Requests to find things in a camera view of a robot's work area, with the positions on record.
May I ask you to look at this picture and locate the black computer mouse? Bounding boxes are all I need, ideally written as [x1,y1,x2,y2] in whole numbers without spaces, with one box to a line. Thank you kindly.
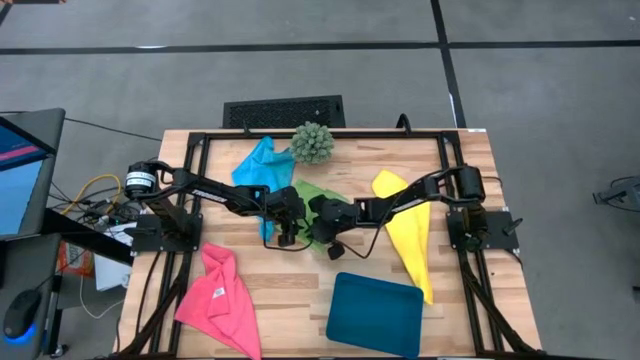
[2,288,43,346]

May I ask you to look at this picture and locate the black left camera cable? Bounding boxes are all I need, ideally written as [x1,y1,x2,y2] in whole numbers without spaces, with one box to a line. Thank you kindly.
[261,214,314,253]

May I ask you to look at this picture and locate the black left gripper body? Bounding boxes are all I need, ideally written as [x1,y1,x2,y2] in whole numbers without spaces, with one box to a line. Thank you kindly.
[264,185,307,235]

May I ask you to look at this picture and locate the yellow microfiber towel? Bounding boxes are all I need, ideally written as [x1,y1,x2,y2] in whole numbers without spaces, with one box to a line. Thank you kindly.
[371,169,435,306]

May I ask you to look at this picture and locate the grey computer monitor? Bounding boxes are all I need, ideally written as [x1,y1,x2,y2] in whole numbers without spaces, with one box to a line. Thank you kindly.
[0,107,67,241]

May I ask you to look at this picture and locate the yellow floor cable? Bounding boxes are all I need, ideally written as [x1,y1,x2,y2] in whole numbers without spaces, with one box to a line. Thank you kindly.
[59,173,124,217]

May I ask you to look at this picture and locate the orange packet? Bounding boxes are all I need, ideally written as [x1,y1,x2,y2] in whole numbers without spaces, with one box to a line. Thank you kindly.
[57,241,96,279]

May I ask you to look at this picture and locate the teal plastic bin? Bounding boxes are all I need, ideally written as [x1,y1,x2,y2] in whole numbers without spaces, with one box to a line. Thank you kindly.
[325,271,425,359]

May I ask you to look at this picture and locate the green potted plant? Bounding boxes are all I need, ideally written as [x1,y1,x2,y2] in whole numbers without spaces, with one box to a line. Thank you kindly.
[288,121,335,166]

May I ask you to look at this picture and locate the pink microfiber towel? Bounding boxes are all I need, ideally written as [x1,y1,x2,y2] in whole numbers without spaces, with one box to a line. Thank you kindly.
[173,242,263,360]

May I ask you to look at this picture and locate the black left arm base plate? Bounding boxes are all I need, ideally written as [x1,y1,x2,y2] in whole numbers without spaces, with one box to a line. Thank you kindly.
[130,213,204,253]

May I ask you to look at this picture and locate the blue microfiber towel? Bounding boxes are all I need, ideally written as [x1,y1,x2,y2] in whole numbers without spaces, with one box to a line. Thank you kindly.
[231,135,297,244]

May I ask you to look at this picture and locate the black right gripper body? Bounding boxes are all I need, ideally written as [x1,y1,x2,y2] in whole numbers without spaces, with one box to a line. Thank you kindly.
[308,194,359,245]

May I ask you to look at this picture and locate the black right camera cable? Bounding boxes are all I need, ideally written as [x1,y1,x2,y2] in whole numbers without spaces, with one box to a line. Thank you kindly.
[342,197,401,260]

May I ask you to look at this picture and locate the black metal table frame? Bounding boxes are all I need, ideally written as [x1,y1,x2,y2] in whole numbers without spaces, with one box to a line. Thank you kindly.
[107,128,546,360]

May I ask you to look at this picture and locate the grey side desk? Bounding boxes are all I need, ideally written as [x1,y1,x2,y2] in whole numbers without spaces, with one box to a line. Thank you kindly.
[0,232,64,360]

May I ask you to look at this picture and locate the white paper sheet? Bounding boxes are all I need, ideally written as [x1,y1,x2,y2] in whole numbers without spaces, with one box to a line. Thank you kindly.
[93,252,132,292]

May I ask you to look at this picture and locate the black camera cable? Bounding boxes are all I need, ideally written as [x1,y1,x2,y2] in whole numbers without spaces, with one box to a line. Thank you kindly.
[342,197,401,260]
[261,214,314,253]

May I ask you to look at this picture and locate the green microfiber towel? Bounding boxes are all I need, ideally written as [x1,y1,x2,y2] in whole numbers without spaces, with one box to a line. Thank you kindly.
[292,178,351,254]

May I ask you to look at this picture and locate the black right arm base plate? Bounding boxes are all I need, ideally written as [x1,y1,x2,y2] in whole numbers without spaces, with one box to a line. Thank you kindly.
[446,209,524,252]

